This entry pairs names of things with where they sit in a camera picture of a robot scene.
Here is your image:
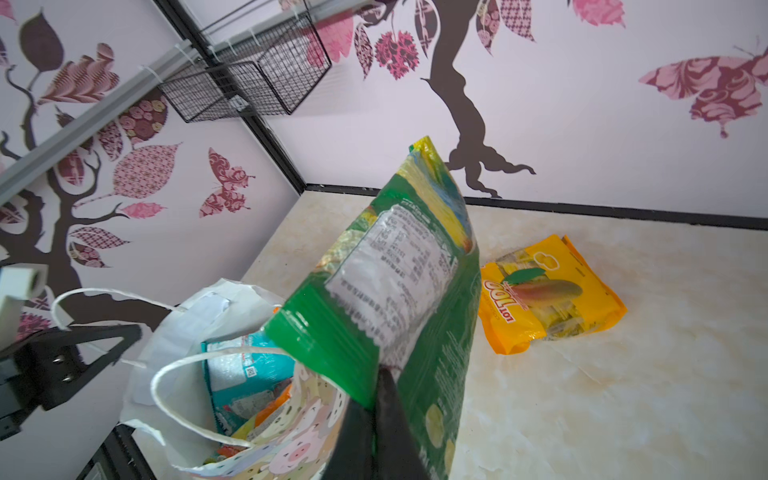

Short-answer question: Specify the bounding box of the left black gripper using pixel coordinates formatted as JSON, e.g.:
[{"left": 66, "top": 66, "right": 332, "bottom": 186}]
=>
[{"left": 1, "top": 324, "right": 142, "bottom": 441}]

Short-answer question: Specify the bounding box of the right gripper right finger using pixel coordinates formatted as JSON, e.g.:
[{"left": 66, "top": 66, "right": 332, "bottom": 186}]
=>
[{"left": 374, "top": 367, "right": 429, "bottom": 480}]

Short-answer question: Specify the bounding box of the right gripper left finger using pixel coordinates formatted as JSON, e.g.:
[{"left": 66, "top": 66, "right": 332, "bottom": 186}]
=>
[{"left": 321, "top": 400, "right": 374, "bottom": 480}]

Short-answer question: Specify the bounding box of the white paper gift bag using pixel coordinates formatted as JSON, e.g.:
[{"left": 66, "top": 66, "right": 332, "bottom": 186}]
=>
[{"left": 50, "top": 277, "right": 352, "bottom": 480}]

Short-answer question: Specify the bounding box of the teal white snack packet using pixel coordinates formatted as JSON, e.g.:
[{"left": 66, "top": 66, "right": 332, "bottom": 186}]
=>
[{"left": 203, "top": 352, "right": 295, "bottom": 436}]

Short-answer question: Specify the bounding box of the green snack packet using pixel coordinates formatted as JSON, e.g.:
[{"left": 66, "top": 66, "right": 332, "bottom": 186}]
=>
[{"left": 266, "top": 138, "right": 481, "bottom": 479}]

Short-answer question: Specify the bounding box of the orange white snack packet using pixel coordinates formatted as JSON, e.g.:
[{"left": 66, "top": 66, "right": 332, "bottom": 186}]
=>
[{"left": 215, "top": 384, "right": 291, "bottom": 461}]

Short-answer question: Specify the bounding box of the yellow corn snack bag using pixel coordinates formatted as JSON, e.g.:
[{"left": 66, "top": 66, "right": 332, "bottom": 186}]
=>
[{"left": 478, "top": 235, "right": 627, "bottom": 355}]

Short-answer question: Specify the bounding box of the left aluminium rail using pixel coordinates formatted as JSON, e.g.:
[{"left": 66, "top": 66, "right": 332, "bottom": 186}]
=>
[{"left": 1, "top": 40, "right": 200, "bottom": 203}]

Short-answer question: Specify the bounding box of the aluminium rail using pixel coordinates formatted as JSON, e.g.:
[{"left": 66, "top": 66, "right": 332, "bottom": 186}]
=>
[
  {"left": 202, "top": 0, "right": 374, "bottom": 51},
  {"left": 1, "top": 40, "right": 200, "bottom": 203}
]

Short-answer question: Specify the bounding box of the black wire basket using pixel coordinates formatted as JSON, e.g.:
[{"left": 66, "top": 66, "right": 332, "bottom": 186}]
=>
[{"left": 159, "top": 13, "right": 331, "bottom": 123}]

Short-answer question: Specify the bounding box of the back aluminium rail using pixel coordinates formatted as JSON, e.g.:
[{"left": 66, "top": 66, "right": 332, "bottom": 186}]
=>
[{"left": 202, "top": 0, "right": 374, "bottom": 51}]

